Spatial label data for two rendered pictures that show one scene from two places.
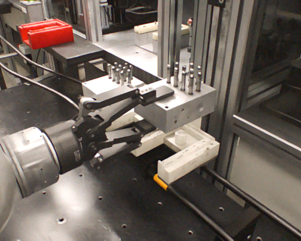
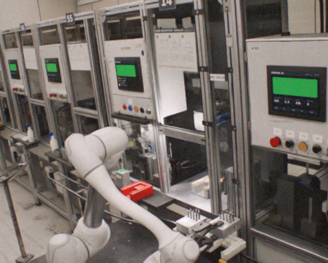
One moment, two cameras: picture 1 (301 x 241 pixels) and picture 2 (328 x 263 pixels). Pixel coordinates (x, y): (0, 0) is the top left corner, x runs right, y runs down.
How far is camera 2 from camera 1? 127 cm
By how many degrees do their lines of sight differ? 17
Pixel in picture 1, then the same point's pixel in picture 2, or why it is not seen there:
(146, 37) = (198, 188)
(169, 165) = (226, 252)
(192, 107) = (231, 227)
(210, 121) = (241, 232)
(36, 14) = (126, 178)
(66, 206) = not seen: outside the picture
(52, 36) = (143, 193)
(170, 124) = (224, 235)
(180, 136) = (228, 240)
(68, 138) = not seen: hidden behind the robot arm
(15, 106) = (118, 237)
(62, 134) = not seen: hidden behind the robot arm
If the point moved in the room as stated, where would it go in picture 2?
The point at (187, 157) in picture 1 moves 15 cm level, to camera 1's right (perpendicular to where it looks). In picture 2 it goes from (232, 248) to (264, 244)
